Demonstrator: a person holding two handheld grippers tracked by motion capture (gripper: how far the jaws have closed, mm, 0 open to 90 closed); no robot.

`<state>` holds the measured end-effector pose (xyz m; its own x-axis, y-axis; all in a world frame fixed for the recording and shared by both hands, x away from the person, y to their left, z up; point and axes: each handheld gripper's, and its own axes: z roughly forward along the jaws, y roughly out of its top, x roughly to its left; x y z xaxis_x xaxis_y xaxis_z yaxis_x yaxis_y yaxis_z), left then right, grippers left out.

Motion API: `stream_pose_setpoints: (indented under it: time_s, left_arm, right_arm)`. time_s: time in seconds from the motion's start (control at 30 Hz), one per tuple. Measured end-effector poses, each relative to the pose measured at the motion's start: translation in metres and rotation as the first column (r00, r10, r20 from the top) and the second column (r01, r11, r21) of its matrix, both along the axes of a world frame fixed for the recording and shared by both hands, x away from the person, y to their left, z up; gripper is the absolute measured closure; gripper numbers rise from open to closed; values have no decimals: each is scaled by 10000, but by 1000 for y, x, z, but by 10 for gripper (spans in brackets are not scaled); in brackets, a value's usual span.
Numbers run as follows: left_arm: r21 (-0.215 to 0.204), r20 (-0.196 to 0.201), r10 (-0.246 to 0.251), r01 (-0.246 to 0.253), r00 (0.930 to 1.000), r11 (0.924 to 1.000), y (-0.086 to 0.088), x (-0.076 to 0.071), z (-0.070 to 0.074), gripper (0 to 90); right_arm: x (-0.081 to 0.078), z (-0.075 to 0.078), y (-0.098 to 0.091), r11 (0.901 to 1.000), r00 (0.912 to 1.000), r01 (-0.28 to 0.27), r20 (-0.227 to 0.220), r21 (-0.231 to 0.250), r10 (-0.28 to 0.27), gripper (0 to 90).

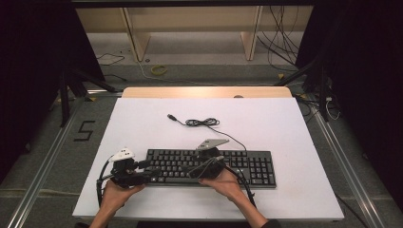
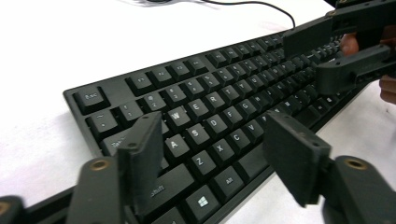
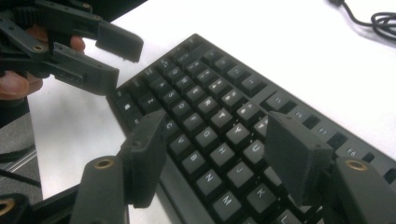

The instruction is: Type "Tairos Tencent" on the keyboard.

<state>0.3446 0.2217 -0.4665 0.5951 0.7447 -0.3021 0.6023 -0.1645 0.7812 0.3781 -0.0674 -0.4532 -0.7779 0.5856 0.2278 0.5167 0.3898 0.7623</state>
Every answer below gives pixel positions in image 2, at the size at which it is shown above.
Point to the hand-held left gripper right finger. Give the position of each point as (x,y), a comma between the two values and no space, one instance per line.
(295,158)

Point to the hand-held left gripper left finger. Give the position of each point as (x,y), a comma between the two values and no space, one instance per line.
(143,161)

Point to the black computer keyboard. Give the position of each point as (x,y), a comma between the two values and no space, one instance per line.
(218,124)

